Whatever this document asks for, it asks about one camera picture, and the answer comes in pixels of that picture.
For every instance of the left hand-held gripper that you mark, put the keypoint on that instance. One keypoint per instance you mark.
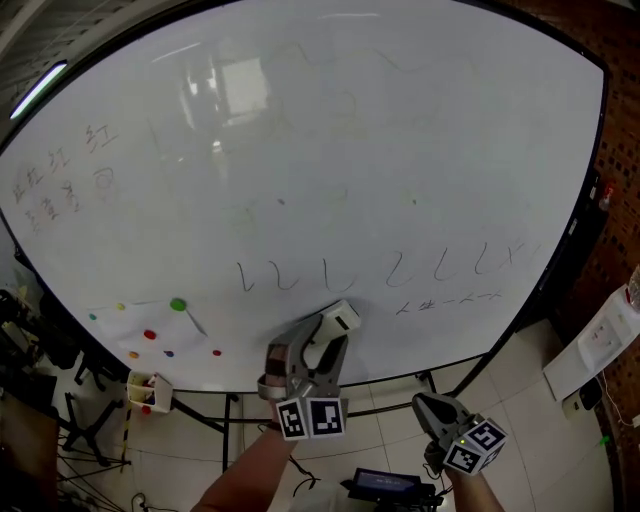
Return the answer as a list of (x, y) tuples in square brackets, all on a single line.
[(325, 417)]

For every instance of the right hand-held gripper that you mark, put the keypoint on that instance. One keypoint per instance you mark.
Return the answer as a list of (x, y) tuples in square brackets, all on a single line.
[(475, 445)]

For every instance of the white whiteboard eraser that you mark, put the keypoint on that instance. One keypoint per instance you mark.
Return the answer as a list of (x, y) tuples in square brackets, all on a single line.
[(340, 322)]

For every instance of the white whiteboard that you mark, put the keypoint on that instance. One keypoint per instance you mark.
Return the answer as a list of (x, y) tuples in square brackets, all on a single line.
[(350, 150)]

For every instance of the person's left forearm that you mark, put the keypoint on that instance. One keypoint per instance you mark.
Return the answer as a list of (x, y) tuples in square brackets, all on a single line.
[(240, 480)]

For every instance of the person's right forearm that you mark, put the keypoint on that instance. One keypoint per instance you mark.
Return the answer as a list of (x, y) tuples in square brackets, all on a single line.
[(482, 492)]

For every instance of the person's left hand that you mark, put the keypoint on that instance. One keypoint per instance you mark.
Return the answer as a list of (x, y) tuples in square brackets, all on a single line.
[(276, 365)]

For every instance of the chest-mounted screen device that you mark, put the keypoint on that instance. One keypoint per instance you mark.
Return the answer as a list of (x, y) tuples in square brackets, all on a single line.
[(400, 505)]

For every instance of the large green magnet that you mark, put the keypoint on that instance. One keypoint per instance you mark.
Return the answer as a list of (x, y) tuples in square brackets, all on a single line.
[(177, 304)]

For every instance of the white paper sheet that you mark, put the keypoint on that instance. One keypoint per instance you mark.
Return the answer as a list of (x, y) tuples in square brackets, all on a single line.
[(170, 330)]

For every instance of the white water dispenser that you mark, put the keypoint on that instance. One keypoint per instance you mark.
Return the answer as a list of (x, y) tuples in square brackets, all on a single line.
[(590, 345)]

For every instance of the white marker holder box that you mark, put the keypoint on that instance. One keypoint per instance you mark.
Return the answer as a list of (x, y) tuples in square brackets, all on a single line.
[(160, 395)]

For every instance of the large red magnet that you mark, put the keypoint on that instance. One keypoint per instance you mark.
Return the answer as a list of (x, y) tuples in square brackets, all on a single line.
[(149, 334)]

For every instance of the yellow black hazard tape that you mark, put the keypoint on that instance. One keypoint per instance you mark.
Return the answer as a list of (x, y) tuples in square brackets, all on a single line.
[(126, 430)]

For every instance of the black office chair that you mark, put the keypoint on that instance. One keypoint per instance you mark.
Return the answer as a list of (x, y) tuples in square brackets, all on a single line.
[(20, 320), (95, 372)]

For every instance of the clear water bottle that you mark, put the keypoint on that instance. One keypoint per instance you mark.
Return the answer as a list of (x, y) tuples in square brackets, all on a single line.
[(635, 290)]

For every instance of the white power strip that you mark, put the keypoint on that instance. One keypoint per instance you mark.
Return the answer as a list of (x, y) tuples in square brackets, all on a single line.
[(139, 500)]

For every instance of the small red white bottle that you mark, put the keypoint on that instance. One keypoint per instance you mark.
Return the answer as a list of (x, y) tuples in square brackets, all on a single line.
[(607, 197)]

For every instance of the brown wooden desk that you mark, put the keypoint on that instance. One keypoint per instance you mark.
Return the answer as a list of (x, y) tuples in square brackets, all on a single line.
[(25, 450)]

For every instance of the long ceiling light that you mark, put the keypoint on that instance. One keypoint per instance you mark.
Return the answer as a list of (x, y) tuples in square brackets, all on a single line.
[(37, 90)]

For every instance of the white black wall device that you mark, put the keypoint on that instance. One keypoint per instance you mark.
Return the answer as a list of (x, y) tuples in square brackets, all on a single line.
[(587, 397)]

